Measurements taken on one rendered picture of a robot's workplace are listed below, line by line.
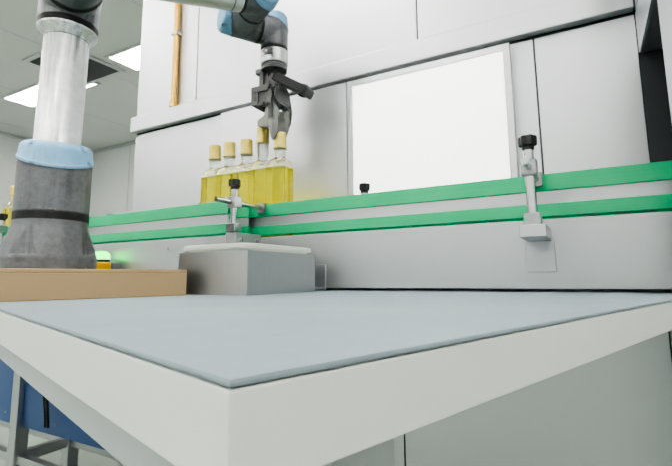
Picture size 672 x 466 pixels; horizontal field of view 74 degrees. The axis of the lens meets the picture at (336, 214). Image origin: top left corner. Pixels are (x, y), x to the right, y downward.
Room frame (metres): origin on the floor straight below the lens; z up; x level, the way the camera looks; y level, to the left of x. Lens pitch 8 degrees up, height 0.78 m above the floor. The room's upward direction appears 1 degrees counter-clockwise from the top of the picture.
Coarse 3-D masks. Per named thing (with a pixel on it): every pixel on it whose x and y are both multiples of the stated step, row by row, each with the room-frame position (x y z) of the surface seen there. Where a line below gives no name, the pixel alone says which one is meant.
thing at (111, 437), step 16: (0, 352) 0.76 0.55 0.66; (16, 368) 0.64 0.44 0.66; (32, 368) 0.57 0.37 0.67; (32, 384) 0.56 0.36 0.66; (48, 384) 0.50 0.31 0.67; (64, 400) 0.45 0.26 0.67; (80, 400) 0.41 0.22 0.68; (80, 416) 0.41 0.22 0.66; (96, 416) 0.38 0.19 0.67; (96, 432) 0.37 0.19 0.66; (112, 432) 0.35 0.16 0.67; (112, 448) 0.35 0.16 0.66; (128, 448) 0.32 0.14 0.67; (144, 448) 0.30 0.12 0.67; (368, 448) 0.25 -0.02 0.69; (384, 448) 0.26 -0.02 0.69; (128, 464) 0.32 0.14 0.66; (144, 464) 0.30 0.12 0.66; (160, 464) 0.28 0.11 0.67; (336, 464) 0.23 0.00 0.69; (352, 464) 0.24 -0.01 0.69; (368, 464) 0.25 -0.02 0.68; (384, 464) 0.26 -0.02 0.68
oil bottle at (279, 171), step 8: (272, 160) 1.14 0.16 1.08; (280, 160) 1.13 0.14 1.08; (288, 160) 1.16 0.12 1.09; (272, 168) 1.14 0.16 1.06; (280, 168) 1.13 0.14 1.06; (288, 168) 1.15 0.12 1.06; (272, 176) 1.14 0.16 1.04; (280, 176) 1.13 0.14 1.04; (288, 176) 1.15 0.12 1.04; (272, 184) 1.14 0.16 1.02; (280, 184) 1.13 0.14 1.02; (288, 184) 1.15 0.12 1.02; (272, 192) 1.14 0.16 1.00; (280, 192) 1.13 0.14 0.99; (288, 192) 1.15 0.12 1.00; (272, 200) 1.14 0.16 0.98; (280, 200) 1.13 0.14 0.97; (288, 200) 1.15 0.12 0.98
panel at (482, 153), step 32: (448, 64) 1.06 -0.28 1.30; (480, 64) 1.02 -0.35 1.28; (384, 96) 1.15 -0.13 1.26; (416, 96) 1.10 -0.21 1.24; (448, 96) 1.06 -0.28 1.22; (480, 96) 1.03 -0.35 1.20; (384, 128) 1.15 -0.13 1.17; (416, 128) 1.10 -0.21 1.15; (448, 128) 1.06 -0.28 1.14; (480, 128) 1.03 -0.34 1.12; (384, 160) 1.15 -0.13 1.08; (416, 160) 1.11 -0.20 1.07; (448, 160) 1.07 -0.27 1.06; (480, 160) 1.03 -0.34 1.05
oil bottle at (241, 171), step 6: (246, 162) 1.20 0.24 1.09; (234, 168) 1.21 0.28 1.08; (240, 168) 1.19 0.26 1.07; (246, 168) 1.19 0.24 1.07; (234, 174) 1.20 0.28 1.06; (240, 174) 1.19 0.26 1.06; (246, 174) 1.18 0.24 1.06; (240, 180) 1.19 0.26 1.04; (246, 180) 1.18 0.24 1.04; (246, 186) 1.18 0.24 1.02; (240, 192) 1.19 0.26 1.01; (246, 192) 1.18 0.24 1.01; (246, 198) 1.18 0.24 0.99
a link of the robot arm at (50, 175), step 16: (32, 144) 0.73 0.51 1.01; (48, 144) 0.74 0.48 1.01; (64, 144) 0.75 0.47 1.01; (32, 160) 0.73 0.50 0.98; (48, 160) 0.73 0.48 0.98; (64, 160) 0.75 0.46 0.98; (80, 160) 0.77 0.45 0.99; (16, 176) 0.74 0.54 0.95; (32, 176) 0.73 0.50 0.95; (48, 176) 0.73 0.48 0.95; (64, 176) 0.75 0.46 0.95; (80, 176) 0.77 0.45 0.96; (16, 192) 0.74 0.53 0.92; (32, 192) 0.73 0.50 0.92; (48, 192) 0.74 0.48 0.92; (64, 192) 0.75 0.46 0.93; (80, 192) 0.77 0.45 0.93; (16, 208) 0.74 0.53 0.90; (32, 208) 0.73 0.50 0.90; (48, 208) 0.74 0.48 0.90; (64, 208) 0.75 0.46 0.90; (80, 208) 0.78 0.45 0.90
